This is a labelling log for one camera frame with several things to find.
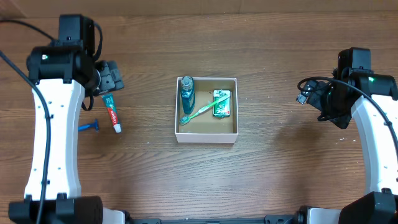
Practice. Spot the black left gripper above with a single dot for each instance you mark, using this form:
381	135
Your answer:
111	74

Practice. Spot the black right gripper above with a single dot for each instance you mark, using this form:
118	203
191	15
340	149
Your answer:
342	120

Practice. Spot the red green toothpaste tube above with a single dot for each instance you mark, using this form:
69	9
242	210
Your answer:
110	105

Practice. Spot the blue disposable razor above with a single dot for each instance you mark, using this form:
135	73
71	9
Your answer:
94	125

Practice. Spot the blue mouthwash bottle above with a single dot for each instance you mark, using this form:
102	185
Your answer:
187	94

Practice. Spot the green white toothbrush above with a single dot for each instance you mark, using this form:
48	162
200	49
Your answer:
186	119

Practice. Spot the green white soap bar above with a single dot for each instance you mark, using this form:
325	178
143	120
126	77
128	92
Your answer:
223	108

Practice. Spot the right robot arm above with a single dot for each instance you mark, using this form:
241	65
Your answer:
356	93

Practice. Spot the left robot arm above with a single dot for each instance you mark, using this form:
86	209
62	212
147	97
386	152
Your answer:
62	74

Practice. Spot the white open cardboard box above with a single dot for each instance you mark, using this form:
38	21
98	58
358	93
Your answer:
206	128

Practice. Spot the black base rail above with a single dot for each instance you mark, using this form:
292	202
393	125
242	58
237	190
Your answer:
268	219

